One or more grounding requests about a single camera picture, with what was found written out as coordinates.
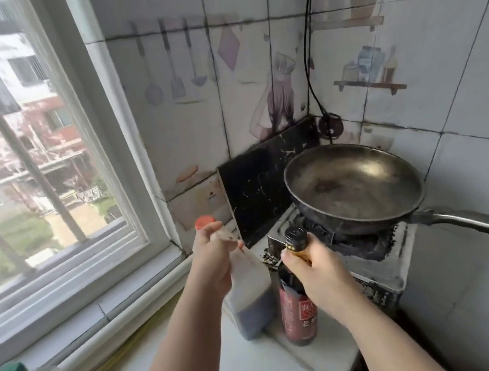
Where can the person's right hand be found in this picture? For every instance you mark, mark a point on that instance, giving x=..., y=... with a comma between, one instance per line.
x=326, y=280

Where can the person's left hand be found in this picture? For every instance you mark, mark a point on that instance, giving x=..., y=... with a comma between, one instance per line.
x=214, y=260

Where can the dark soy sauce bottle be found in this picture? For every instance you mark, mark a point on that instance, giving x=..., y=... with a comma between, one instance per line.
x=297, y=316

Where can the plastic jug orange cap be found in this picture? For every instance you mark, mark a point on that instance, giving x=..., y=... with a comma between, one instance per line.
x=251, y=300

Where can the person's right forearm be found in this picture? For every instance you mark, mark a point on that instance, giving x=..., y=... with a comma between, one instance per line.
x=389, y=344

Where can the person's left forearm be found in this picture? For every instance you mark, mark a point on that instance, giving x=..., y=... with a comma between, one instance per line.
x=178, y=360

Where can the steel gas stove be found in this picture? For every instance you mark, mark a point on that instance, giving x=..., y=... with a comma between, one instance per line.
x=383, y=272

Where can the black splash board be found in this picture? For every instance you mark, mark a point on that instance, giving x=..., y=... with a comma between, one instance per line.
x=259, y=190

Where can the dark metal wok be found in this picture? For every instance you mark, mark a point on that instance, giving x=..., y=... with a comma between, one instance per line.
x=353, y=181

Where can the long white horizontal pipe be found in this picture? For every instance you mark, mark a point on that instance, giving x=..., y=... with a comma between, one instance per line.
x=109, y=320

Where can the black hanging ladle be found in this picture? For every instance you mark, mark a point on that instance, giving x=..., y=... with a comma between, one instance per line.
x=330, y=126

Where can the red brick apartment building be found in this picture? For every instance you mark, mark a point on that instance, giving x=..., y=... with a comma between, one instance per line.
x=47, y=106

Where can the grey window security bars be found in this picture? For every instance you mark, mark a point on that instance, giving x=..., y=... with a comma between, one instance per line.
x=5, y=126

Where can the white window frame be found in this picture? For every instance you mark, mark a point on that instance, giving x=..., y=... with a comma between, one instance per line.
x=95, y=122

